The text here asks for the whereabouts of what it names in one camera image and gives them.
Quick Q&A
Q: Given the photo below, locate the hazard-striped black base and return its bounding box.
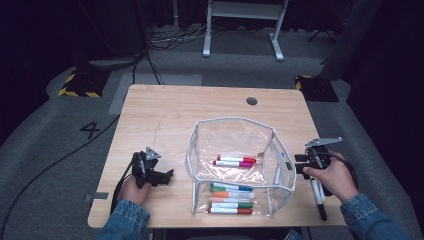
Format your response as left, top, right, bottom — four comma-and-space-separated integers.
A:
294, 74, 340, 103
57, 68, 111, 99

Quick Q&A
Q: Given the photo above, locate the magenta marker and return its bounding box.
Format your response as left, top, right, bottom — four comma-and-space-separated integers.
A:
212, 160, 254, 168

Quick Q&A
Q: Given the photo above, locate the hand-held gripper cable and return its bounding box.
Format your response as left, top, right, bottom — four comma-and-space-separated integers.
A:
110, 156, 138, 214
328, 154, 359, 198

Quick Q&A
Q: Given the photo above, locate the red marker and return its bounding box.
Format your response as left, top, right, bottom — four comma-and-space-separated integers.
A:
216, 155, 258, 164

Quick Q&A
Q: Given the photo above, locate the grey padded stand pole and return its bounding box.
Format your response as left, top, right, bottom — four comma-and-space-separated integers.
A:
319, 0, 383, 81

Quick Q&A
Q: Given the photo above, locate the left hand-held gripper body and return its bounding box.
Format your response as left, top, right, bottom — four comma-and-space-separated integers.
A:
131, 146, 163, 188

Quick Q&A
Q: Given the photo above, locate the long black floor cable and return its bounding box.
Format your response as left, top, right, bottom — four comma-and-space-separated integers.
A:
0, 113, 122, 238

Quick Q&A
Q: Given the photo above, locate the dark green marker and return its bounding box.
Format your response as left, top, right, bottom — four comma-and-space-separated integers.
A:
208, 201, 254, 209

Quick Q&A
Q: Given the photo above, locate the bundle of floor cables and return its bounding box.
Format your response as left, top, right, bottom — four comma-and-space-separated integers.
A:
149, 24, 214, 51

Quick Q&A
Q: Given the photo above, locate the light blue marker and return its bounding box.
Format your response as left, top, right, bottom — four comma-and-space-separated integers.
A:
273, 151, 286, 186

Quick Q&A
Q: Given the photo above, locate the yellow marker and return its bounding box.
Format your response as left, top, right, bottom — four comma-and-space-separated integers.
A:
317, 179, 327, 205

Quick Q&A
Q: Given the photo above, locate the person's right hand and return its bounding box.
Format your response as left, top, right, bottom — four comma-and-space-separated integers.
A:
303, 151, 359, 204

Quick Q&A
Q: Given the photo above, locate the transparent white-trimmed pouch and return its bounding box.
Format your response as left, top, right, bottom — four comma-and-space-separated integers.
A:
184, 116, 298, 219

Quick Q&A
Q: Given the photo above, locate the person's left hand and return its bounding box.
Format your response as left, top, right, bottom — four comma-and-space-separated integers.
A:
118, 175, 153, 205

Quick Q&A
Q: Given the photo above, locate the grey stand base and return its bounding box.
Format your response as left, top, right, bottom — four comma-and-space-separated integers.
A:
87, 54, 146, 72

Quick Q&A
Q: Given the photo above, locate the left hand-held gripper cable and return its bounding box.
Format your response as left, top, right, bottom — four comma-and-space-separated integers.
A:
110, 156, 138, 214

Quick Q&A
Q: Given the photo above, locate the black cable by table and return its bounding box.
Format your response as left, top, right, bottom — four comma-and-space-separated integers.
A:
144, 51, 165, 86

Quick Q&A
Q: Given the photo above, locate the brown-red marker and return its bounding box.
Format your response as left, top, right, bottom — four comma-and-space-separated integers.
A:
207, 207, 254, 215

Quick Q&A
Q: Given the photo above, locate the white metal desk frame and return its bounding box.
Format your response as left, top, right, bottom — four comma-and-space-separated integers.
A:
202, 0, 290, 62

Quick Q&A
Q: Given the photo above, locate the dark blue marker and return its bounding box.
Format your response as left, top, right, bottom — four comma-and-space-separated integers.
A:
210, 182, 254, 192

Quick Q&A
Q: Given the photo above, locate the orange marker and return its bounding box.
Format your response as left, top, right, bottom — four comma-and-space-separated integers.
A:
212, 190, 255, 199

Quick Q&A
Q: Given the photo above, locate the grey tape strip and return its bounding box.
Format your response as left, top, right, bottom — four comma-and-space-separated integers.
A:
84, 191, 110, 204

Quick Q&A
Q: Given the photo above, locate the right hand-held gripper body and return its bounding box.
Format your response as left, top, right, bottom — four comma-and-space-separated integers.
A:
304, 136, 344, 169

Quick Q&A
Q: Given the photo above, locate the right hand-held gripper cable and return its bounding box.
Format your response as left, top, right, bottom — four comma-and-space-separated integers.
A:
328, 154, 359, 198

